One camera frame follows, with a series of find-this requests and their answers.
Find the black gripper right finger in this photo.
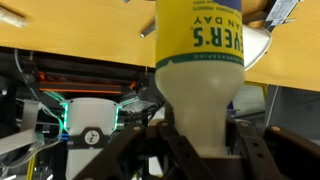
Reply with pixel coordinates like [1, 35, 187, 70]
[229, 121, 320, 180]

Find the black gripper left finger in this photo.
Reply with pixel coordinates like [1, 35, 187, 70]
[73, 120, 214, 180]

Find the yellow soap bottle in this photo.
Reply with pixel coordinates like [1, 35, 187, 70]
[155, 0, 244, 157]

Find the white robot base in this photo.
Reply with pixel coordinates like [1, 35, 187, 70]
[61, 98, 120, 180]

